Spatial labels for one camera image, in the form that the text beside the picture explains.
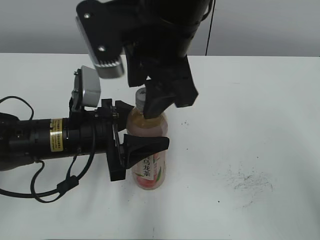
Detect black wall seam strip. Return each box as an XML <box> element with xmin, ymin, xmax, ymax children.
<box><xmin>205</xmin><ymin>0</ymin><xmax>216</xmax><ymax>56</ymax></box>

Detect grey bottle cap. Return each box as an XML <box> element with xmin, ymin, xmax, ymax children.
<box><xmin>135</xmin><ymin>87</ymin><xmax>147</xmax><ymax>112</ymax></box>

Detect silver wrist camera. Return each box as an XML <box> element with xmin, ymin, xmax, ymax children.
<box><xmin>76</xmin><ymin>12</ymin><xmax>125</xmax><ymax>79</ymax></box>
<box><xmin>70</xmin><ymin>65</ymin><xmax>101</xmax><ymax>112</ymax></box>

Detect oolong tea bottle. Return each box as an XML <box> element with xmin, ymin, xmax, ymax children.
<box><xmin>126</xmin><ymin>106</ymin><xmax>168</xmax><ymax>190</ymax></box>

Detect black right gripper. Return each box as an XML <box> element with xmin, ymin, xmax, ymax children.
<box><xmin>76</xmin><ymin>0</ymin><xmax>199</xmax><ymax>119</ymax></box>

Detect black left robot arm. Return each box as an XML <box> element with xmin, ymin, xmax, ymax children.
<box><xmin>0</xmin><ymin>98</ymin><xmax>170</xmax><ymax>182</ymax></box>

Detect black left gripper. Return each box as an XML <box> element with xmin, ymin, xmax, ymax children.
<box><xmin>67</xmin><ymin>98</ymin><xmax>170</xmax><ymax>182</ymax></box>

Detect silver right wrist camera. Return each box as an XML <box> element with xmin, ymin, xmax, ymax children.
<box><xmin>76</xmin><ymin>12</ymin><xmax>125</xmax><ymax>79</ymax></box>

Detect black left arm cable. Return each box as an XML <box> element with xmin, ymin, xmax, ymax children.
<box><xmin>0</xmin><ymin>96</ymin><xmax>96</xmax><ymax>204</ymax></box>

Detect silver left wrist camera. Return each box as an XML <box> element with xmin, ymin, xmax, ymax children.
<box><xmin>70</xmin><ymin>65</ymin><xmax>101</xmax><ymax>112</ymax></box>

